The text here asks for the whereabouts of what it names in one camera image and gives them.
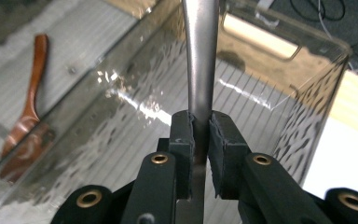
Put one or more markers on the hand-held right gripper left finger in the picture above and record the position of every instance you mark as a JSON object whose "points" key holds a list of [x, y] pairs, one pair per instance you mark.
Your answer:
{"points": [[155, 186]]}

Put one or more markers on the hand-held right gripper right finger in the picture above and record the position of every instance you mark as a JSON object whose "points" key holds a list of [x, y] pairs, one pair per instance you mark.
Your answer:
{"points": [[254, 186]]}

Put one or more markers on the steel fork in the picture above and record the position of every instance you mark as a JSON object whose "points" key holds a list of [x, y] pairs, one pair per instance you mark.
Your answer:
{"points": [[200, 62]]}

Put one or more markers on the brown wooden spoon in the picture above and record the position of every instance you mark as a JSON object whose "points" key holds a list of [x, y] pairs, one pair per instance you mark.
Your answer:
{"points": [[32, 93]]}

